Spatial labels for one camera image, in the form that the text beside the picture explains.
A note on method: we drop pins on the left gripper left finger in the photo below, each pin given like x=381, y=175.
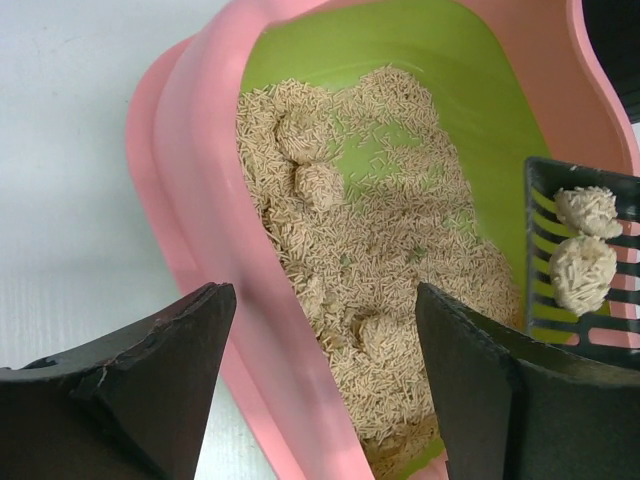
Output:
x=132, y=404

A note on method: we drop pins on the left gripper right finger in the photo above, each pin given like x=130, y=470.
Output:
x=510, y=407

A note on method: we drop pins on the black litter scoop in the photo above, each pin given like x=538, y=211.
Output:
x=610, y=334

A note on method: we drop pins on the litter clump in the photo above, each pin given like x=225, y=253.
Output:
x=581, y=270
x=589, y=210
x=319, y=185
x=384, y=338
x=303, y=136

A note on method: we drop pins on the pink green litter box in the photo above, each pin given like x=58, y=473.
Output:
x=510, y=79

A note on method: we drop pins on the beige cat litter pellets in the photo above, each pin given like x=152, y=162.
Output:
x=407, y=217

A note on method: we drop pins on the black trash bin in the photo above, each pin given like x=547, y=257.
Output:
x=613, y=30

